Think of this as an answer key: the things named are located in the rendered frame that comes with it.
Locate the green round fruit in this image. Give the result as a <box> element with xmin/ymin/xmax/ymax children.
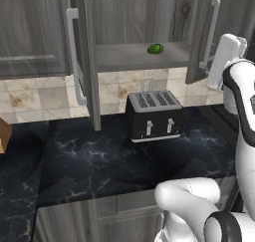
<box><xmin>146</xmin><ymin>43</ymin><xmax>164</xmax><ymax>56</ymax></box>

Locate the black four-slot toaster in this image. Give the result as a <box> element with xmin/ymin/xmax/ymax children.
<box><xmin>125</xmin><ymin>89</ymin><xmax>184</xmax><ymax>144</ymax></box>

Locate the grey wood drawer front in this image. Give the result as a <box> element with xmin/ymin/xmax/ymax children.
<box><xmin>98</xmin><ymin>189</ymin><xmax>167</xmax><ymax>242</ymax></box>

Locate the white wall socket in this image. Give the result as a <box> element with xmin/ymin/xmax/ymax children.
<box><xmin>139</xmin><ymin>76</ymin><xmax>154</xmax><ymax>93</ymax></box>

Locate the white drawer handle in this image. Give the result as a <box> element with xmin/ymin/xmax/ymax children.
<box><xmin>99</xmin><ymin>205</ymin><xmax>164</xmax><ymax>224</ymax></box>

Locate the grey wood open cabinet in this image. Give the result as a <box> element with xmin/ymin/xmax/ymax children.
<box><xmin>92</xmin><ymin>0</ymin><xmax>201</xmax><ymax>74</ymax></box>

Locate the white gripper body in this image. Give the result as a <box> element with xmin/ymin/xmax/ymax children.
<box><xmin>206</xmin><ymin>33</ymin><xmax>241</xmax><ymax>92</ymax></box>

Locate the white cabinet door handle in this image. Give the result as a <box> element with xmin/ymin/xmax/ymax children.
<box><xmin>198</xmin><ymin>0</ymin><xmax>221</xmax><ymax>71</ymax></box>
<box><xmin>66</xmin><ymin>7</ymin><xmax>89</xmax><ymax>107</ymax></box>

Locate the grey wood closed cabinet door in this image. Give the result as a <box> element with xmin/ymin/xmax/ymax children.
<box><xmin>0</xmin><ymin>0</ymin><xmax>73</xmax><ymax>81</ymax></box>

